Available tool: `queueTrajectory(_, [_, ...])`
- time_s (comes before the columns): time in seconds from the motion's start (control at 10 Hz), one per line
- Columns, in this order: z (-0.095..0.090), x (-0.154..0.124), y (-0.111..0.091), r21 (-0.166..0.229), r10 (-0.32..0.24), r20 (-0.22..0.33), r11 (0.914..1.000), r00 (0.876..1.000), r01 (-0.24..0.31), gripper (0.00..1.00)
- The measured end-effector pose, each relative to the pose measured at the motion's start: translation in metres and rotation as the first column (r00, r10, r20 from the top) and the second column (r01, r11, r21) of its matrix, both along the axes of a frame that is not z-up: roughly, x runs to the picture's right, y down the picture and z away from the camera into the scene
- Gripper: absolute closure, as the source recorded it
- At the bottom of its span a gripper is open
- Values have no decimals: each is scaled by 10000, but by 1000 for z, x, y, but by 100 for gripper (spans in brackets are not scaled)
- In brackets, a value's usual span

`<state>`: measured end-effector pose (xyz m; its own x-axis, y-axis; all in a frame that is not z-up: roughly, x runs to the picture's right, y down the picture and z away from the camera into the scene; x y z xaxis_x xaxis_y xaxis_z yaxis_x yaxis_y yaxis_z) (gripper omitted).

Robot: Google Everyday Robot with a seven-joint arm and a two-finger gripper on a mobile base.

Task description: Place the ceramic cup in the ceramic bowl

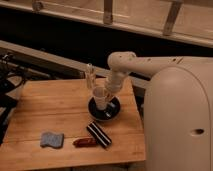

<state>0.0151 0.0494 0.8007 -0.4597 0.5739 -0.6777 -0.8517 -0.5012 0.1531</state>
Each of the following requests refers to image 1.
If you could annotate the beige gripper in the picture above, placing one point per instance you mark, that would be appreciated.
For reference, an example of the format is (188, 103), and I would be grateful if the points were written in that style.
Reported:
(113, 83)

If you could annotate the black ceramic bowl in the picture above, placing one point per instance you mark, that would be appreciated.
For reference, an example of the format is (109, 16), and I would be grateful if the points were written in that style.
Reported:
(111, 111)

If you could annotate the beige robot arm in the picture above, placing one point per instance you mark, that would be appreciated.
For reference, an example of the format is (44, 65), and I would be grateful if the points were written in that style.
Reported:
(122, 64)

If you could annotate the white ceramic cup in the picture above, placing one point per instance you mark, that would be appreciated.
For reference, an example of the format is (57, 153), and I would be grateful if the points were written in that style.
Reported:
(99, 97)

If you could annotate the blue sponge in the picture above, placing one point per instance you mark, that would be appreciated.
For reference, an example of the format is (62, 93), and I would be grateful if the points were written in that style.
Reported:
(49, 139)

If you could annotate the black white striped bar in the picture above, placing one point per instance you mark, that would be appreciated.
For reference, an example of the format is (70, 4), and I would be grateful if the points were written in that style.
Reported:
(99, 135)

